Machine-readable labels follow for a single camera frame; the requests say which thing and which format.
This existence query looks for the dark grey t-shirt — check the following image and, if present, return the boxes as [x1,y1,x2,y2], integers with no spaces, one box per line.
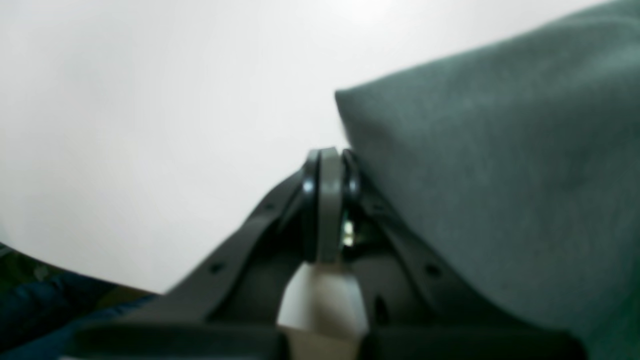
[334,0,640,360]

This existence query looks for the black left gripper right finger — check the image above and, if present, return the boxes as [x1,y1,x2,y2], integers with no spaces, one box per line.
[341,149,586,360]

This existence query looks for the person leg in jeans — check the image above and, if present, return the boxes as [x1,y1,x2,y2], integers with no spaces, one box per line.
[0,272,156,360]

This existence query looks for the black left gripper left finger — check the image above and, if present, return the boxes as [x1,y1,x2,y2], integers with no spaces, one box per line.
[65,148,333,360]

